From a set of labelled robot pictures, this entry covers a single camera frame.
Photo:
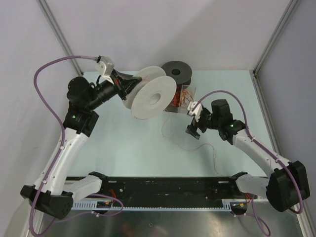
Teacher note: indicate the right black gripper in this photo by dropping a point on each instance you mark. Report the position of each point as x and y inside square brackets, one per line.
[197, 121]

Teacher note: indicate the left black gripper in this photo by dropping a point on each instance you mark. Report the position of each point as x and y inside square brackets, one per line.
[123, 86]

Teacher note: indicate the white spool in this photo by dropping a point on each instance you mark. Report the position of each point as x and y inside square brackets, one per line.
[152, 95]

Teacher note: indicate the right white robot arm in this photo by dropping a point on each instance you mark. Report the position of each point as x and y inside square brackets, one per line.
[285, 184]

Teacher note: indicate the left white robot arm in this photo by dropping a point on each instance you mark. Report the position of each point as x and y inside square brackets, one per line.
[49, 194]

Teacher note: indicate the dark middle box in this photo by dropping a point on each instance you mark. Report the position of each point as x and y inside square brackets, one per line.
[173, 106]

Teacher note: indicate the clear plastic box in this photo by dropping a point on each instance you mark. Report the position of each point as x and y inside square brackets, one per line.
[187, 94]

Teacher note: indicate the black spool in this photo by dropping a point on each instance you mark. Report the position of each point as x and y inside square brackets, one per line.
[179, 71]

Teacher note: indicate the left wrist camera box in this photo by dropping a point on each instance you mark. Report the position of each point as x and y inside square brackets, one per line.
[104, 66]

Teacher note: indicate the white slotted cable duct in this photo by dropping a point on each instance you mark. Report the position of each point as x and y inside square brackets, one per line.
[99, 205]

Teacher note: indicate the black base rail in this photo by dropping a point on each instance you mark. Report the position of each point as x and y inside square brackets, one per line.
[178, 192]

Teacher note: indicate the left aluminium frame post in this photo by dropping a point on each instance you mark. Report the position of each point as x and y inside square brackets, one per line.
[48, 14]

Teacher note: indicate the aluminium frame post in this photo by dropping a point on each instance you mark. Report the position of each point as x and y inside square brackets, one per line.
[284, 20]
[48, 14]

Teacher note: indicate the right aluminium frame post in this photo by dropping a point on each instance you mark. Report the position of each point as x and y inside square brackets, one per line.
[284, 20]

